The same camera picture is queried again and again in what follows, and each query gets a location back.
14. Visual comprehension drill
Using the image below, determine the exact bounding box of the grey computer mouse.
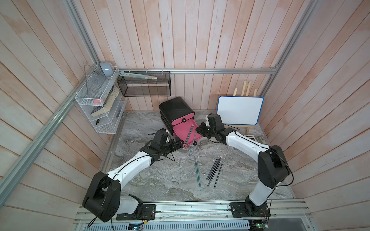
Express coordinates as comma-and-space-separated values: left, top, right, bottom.
100, 62, 114, 78

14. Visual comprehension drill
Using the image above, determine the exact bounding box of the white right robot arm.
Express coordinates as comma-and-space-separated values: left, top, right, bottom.
196, 113, 293, 210

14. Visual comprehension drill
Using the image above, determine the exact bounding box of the wooden easel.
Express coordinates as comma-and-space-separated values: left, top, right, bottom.
232, 81, 257, 135

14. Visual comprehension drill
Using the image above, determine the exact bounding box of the black stapler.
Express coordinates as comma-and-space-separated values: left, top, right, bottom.
256, 137, 268, 144

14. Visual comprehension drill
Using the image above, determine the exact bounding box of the white board with blue frame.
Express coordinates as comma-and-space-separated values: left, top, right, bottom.
217, 96, 264, 126

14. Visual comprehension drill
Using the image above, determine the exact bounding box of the white wire mesh shelf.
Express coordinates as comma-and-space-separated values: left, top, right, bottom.
75, 65, 127, 134

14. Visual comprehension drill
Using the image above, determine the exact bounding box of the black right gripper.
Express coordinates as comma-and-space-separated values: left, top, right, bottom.
195, 123, 217, 139

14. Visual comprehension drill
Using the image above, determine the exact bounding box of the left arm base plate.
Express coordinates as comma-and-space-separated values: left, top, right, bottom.
116, 204, 156, 221

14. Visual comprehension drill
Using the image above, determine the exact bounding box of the white calculator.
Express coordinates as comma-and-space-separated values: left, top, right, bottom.
248, 135, 260, 142

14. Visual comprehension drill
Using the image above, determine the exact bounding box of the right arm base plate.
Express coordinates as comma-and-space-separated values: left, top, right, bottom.
229, 202, 271, 218

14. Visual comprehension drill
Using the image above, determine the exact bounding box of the black wire mesh basket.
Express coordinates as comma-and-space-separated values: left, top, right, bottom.
117, 70, 172, 97

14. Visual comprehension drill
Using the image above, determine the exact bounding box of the black drawer cabinet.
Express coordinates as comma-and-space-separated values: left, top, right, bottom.
159, 97, 194, 135

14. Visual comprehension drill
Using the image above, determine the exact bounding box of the book on shelf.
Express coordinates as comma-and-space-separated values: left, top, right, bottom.
91, 85, 119, 117

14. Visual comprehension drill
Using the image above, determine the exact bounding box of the green pencil bundle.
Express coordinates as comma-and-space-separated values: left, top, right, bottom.
194, 158, 202, 191

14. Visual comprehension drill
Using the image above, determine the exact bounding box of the black pencil bundle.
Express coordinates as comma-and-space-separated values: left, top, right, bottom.
207, 157, 223, 187

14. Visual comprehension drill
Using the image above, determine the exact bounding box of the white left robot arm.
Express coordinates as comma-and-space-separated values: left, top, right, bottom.
82, 129, 184, 222

